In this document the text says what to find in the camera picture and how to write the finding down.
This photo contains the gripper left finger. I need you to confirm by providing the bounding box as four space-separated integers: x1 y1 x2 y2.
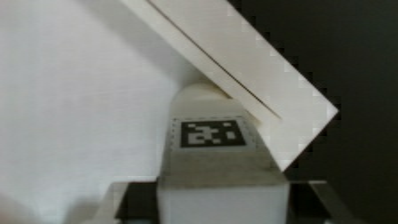
91 182 160 224

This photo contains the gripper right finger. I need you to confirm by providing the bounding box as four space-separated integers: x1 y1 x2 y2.
286 180 359 224

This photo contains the white table leg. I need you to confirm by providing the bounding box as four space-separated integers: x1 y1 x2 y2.
156 82 290 224

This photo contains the white square tabletop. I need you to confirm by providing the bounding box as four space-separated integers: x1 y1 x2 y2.
0 0 338 224

